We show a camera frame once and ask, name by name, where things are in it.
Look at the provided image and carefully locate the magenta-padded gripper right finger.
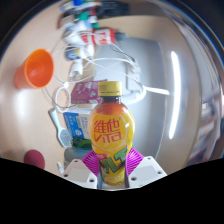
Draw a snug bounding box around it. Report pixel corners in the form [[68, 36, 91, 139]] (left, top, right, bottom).
[[125, 147, 168, 190]]

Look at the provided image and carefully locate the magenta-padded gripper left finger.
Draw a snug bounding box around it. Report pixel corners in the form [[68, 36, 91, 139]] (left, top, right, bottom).
[[61, 149, 101, 190]]

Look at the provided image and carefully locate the yellow-labelled tea drink bottle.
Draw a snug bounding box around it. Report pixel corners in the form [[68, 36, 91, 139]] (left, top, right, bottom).
[[87, 80, 136, 188]]

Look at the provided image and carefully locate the tall green bottle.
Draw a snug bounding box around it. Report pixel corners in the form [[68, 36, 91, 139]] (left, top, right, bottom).
[[71, 135, 94, 150]]

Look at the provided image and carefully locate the white brush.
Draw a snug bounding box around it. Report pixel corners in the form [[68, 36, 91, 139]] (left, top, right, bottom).
[[49, 108, 73, 148]]

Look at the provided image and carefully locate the flat round red coaster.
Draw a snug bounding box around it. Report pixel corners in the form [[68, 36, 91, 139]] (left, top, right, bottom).
[[23, 149, 46, 170]]

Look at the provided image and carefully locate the blue and white carton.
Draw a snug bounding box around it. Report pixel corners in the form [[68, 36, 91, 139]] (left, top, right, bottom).
[[63, 106, 98, 141]]

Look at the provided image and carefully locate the magenta snack pouch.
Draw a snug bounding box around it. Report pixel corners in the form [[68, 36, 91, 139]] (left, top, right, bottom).
[[70, 79, 108, 105]]

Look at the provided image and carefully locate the white power strip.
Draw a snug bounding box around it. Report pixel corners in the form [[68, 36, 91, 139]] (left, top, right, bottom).
[[123, 59, 147, 102]]

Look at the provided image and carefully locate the white charger block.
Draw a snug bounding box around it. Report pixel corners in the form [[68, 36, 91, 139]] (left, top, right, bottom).
[[68, 59, 85, 80]]

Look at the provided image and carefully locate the orange plastic cup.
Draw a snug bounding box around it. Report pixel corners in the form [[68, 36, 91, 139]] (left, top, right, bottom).
[[13, 48, 55, 90]]

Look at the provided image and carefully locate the white bottle with blue label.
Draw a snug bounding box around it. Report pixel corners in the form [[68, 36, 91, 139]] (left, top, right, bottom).
[[64, 46, 95, 62]]

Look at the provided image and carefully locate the red and white canister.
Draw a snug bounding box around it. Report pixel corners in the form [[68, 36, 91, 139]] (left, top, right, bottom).
[[79, 28, 118, 47]]

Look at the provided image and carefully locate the white charging cable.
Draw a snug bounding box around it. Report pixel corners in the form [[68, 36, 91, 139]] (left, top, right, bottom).
[[49, 46, 148, 114]]

